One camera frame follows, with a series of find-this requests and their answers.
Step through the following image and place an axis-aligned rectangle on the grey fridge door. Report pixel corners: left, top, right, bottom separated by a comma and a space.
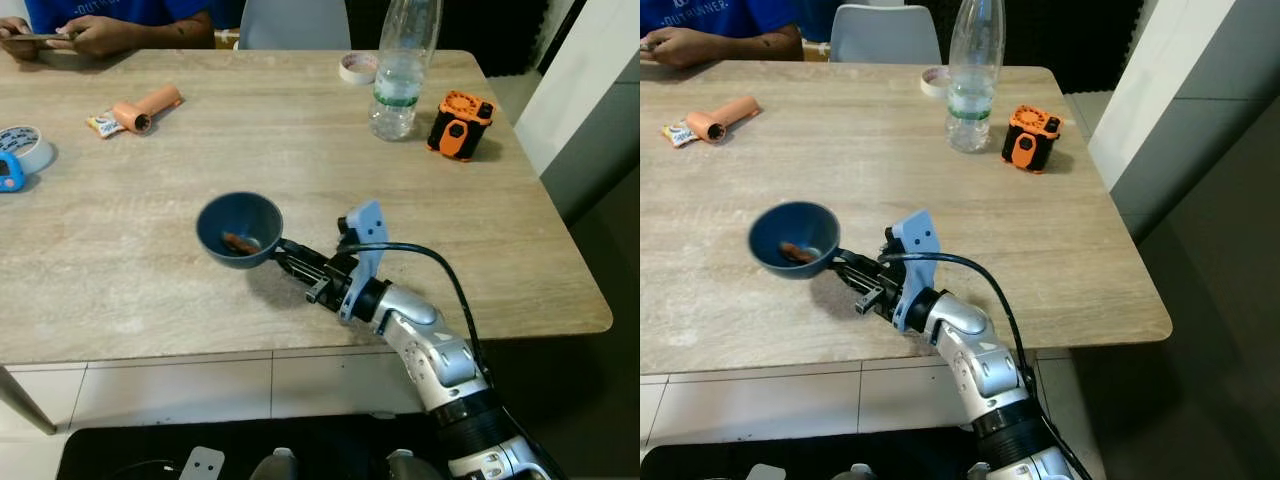
540, 70, 641, 223
1110, 50, 1280, 243

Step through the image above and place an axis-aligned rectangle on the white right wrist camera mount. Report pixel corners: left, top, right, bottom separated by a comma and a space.
889, 209, 942, 334
337, 199, 390, 324

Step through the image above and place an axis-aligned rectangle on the person's left hand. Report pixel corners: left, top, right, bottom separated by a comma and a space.
643, 27, 714, 69
70, 15, 137, 58

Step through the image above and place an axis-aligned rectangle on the orange black device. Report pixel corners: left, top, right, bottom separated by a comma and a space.
1001, 104, 1064, 175
426, 90, 497, 162

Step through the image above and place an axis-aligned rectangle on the clear plastic bottle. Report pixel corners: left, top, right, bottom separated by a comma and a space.
368, 0, 443, 143
945, 0, 1009, 155

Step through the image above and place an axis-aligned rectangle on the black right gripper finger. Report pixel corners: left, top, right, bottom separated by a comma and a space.
832, 264, 879, 299
276, 254, 326, 289
835, 250, 886, 277
280, 240, 336, 267

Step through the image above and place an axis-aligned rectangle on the wide white tape roll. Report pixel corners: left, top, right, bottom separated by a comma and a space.
0, 125, 57, 177

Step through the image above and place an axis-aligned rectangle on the white chair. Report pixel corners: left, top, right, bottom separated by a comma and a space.
237, 0, 352, 52
829, 4, 942, 67

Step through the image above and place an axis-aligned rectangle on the person in blue shirt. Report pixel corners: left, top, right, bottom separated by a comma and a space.
640, 0, 831, 41
25, 0, 241, 31

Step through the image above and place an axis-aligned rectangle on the blue plastic bowl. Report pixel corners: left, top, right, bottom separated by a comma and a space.
196, 192, 285, 272
748, 202, 842, 282

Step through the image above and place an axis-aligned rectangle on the person's right hand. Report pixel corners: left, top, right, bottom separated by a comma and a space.
0, 17, 47, 62

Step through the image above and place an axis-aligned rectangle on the peach plastic cylinder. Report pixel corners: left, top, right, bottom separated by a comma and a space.
110, 84, 185, 137
686, 95, 762, 145

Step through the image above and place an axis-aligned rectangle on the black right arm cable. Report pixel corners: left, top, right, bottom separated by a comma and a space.
880, 250, 1093, 480
338, 240, 493, 391

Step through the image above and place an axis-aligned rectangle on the light wooden table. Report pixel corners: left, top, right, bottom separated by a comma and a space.
0, 48, 614, 436
640, 60, 1173, 376

